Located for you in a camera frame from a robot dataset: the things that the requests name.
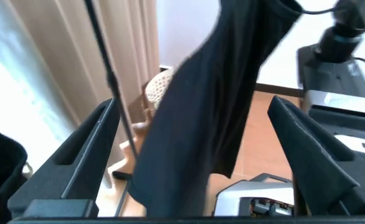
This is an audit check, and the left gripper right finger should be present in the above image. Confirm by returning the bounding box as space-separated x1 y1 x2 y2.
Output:
267 95 365 218

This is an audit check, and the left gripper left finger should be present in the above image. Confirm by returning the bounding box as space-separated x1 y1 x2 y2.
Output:
7 96 121 218

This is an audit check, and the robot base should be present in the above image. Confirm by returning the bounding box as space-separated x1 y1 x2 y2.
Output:
212 43 365 218

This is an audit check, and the black clothes rack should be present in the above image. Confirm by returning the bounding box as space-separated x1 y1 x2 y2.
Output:
83 0 140 218

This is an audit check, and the white laundry basket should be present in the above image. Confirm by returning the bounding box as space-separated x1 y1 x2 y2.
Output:
144 67 176 111

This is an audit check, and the window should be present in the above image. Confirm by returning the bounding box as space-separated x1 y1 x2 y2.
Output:
0 42 80 175

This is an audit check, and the beige curtain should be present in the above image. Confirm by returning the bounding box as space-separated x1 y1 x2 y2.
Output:
0 0 161 162

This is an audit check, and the black cable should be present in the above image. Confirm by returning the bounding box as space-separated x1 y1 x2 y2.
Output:
301 6 339 16

